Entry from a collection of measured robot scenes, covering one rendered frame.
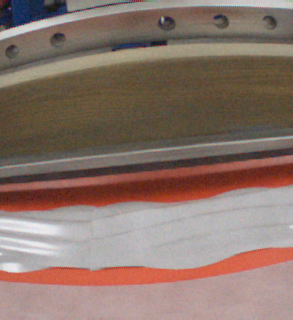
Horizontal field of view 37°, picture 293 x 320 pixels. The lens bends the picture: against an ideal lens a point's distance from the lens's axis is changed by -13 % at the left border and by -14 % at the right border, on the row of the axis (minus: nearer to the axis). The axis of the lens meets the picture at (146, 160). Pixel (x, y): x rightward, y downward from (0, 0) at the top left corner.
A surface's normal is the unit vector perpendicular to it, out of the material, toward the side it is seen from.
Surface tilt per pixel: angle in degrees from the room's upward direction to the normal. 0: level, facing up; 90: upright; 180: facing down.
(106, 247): 31
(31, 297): 0
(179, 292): 0
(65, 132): 90
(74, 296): 0
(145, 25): 90
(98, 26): 90
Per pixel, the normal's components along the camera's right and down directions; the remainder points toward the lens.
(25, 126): 0.00, 0.55
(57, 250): -0.18, -0.39
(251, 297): -0.13, -0.83
